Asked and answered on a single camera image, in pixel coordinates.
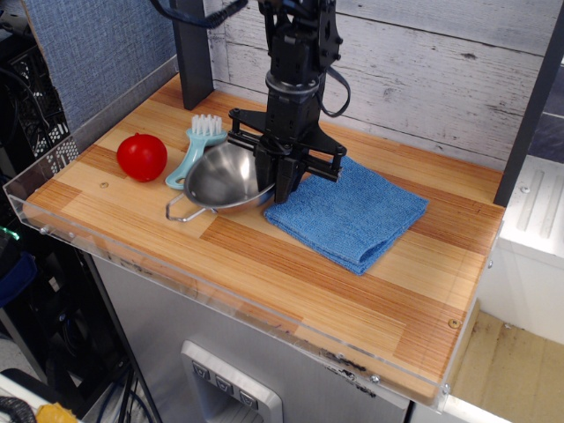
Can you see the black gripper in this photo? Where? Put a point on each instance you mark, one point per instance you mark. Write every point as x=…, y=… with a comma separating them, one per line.
x=287, y=137

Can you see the stainless steel pot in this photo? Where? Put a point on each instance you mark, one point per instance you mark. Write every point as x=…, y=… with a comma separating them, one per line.
x=224, y=180

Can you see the blue cloth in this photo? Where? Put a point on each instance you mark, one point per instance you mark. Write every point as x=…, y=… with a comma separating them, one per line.
x=353, y=221

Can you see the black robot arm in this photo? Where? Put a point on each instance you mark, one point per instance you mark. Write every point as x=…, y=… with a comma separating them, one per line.
x=303, y=43

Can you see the light blue dish brush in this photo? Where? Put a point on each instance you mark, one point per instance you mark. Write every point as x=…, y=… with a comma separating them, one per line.
x=205, y=131

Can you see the clear acrylic table guard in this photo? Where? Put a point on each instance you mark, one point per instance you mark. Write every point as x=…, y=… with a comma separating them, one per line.
x=397, y=327

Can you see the red toy tomato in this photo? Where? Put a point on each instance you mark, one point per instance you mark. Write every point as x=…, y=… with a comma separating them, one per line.
x=142, y=157

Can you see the silver cabinet with dispenser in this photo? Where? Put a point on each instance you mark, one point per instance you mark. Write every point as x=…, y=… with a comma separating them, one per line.
x=157, y=320

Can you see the black plastic crate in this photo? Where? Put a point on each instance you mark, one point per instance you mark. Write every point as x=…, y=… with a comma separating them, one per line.
x=32, y=117

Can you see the white ribbed appliance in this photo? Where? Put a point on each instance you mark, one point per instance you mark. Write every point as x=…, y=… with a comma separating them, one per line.
x=522, y=284

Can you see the yellow object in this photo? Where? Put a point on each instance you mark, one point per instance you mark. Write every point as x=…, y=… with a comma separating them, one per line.
x=54, y=413

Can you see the dark grey left post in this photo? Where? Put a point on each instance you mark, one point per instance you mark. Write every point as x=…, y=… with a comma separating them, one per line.
x=194, y=63

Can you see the dark grey post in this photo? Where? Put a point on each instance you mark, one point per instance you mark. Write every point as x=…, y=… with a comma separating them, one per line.
x=531, y=117
x=194, y=63

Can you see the dark grey right post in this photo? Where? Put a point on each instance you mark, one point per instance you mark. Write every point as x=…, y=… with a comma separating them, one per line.
x=531, y=117

